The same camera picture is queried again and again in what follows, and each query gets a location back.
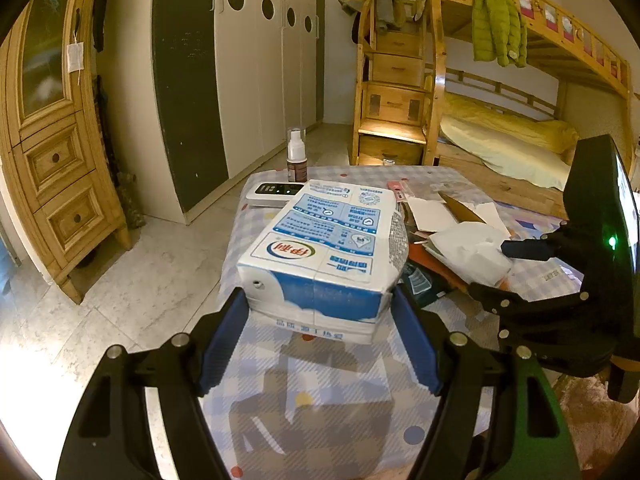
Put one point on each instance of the white wardrobe with round holes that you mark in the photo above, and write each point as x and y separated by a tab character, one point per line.
250	85

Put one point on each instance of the brown cardboard piece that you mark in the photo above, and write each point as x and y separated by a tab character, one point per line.
462	208

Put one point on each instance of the yellow blanket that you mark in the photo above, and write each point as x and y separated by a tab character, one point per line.
505	127

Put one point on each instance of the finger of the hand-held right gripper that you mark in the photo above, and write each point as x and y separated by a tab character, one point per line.
520	305
530	249

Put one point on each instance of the white handheld device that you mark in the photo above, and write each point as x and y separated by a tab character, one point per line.
272	192

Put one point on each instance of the blue and white milk carton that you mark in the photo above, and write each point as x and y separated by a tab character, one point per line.
320	260

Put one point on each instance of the wooden stair drawers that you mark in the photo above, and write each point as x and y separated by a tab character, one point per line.
395	105

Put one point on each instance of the orange flat packet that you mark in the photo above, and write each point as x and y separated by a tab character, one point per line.
425	254

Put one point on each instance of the white paper sheet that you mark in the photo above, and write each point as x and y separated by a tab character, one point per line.
492	217

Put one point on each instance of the wooden cabinet with drawers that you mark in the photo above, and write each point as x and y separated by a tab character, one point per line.
55	160

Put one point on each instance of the wooden bunk bed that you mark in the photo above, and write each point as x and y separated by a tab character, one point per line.
560	50

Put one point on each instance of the camouflage cloth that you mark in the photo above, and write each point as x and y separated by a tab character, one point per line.
130	200

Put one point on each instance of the white tissue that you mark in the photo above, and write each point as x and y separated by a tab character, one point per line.
470	252

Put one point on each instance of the white face mask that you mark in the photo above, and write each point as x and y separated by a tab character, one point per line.
75	57

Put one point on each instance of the checkered dotted tablecloth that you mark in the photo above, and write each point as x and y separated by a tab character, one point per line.
320	390

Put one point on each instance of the white spray bottle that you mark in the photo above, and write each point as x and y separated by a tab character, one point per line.
296	157

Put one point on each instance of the cream bed sheet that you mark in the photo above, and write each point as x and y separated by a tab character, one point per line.
510	160

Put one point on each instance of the pink small packet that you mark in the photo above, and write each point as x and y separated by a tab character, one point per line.
397	191

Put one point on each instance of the grey hanging garment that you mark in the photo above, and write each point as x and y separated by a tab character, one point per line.
385	10

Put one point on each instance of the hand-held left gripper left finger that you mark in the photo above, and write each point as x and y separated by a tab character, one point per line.
225	340

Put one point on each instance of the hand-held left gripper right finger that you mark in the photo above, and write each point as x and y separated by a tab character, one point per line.
417	345

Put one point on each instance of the white paper card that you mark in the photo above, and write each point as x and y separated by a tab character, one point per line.
430	214

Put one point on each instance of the green puffer jacket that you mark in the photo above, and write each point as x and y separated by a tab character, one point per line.
497	25

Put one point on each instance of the dark hanging clothes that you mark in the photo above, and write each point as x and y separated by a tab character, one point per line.
101	5

